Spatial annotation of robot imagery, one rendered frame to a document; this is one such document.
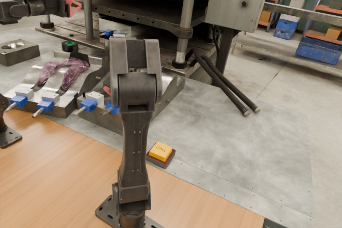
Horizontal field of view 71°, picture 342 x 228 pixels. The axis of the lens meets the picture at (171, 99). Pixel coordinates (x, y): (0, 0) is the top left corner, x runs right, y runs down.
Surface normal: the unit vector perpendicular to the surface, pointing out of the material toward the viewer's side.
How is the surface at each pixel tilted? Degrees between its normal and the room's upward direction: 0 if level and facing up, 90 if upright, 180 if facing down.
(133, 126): 86
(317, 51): 93
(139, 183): 86
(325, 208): 0
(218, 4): 90
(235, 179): 0
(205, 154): 0
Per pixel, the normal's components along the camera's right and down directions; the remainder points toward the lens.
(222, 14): -0.42, 0.43
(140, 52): 0.29, 0.28
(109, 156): 0.11, -0.84
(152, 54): 0.27, -0.17
